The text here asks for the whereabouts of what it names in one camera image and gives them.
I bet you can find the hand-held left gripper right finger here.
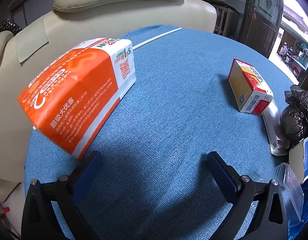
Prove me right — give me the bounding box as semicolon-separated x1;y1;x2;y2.
206;151;288;240

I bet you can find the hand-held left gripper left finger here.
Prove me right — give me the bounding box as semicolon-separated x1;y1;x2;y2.
21;151;103;240

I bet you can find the orange white paper bag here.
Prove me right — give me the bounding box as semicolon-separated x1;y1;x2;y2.
17;37;137;161

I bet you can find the long white medicine box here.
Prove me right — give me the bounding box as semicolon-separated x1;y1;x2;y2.
262;100;291;155

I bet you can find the clear plastic container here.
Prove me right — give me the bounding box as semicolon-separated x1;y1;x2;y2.
273;162;305;224

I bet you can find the red yellow medicine box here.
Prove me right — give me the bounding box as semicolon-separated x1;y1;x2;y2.
228;58;274;116

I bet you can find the black plastic bag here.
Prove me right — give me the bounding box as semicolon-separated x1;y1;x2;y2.
280;84;308;142

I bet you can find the blue tablecloth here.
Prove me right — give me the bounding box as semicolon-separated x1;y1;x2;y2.
24;25;305;240

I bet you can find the parked scooter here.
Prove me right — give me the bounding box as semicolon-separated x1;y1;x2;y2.
279;42;295;60

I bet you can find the thin white rod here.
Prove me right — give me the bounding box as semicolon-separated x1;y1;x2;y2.
32;27;182;131

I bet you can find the wooden door with glass pane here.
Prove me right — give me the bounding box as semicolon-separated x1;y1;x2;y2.
240;0;285;58

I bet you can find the wooden slatted cabinet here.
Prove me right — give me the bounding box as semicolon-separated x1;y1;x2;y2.
214;0;241;38

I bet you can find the beige leather armchair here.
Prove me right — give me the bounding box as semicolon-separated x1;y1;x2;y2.
0;0;217;203

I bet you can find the dark floral cloth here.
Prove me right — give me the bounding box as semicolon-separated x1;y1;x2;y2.
0;19;22;37

